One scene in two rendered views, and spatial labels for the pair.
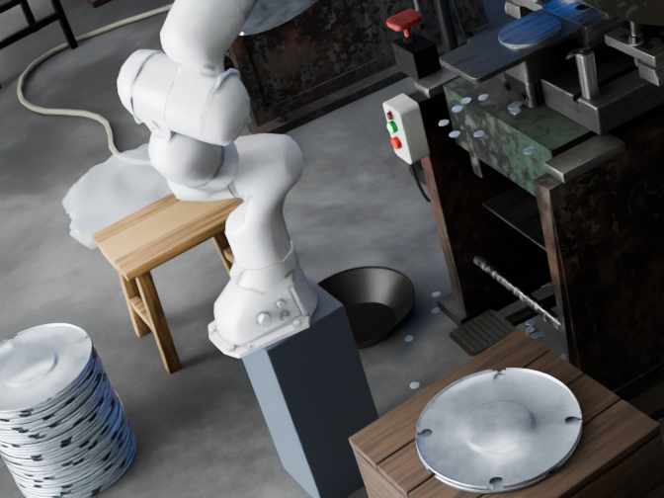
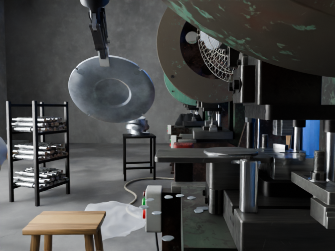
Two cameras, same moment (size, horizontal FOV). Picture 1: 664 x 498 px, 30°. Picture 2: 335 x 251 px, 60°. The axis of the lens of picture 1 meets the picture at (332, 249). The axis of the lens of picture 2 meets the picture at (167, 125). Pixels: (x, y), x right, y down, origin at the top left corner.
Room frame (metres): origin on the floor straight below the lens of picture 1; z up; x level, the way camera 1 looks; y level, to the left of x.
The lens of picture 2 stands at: (1.45, -0.58, 0.88)
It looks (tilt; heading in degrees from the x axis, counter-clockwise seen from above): 3 degrees down; 20
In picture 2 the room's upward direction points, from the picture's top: straight up
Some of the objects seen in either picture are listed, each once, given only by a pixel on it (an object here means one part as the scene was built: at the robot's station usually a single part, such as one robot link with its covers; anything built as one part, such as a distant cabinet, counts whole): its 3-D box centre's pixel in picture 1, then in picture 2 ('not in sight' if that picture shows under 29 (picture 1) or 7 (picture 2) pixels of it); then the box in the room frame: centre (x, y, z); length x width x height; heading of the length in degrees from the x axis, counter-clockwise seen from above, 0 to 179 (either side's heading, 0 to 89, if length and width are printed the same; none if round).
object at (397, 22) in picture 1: (407, 32); (183, 154); (2.42, -0.29, 0.72); 0.07 x 0.06 x 0.08; 108
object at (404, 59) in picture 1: (421, 77); (183, 185); (2.40, -0.30, 0.62); 0.10 x 0.06 x 0.20; 18
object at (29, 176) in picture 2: not in sight; (39, 150); (3.70, 1.56, 0.47); 0.46 x 0.43 x 0.95; 88
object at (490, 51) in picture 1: (515, 70); (209, 178); (2.12, -0.45, 0.72); 0.25 x 0.14 x 0.14; 108
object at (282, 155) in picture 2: (582, 18); (282, 162); (2.17, -0.61, 0.76); 0.15 x 0.09 x 0.05; 18
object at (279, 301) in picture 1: (255, 290); not in sight; (1.95, 0.16, 0.52); 0.22 x 0.19 x 0.14; 113
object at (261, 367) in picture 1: (311, 391); not in sight; (1.96, 0.13, 0.23); 0.18 x 0.18 x 0.45; 23
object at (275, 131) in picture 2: not in sight; (281, 126); (2.17, -0.60, 0.84); 0.05 x 0.03 x 0.04; 18
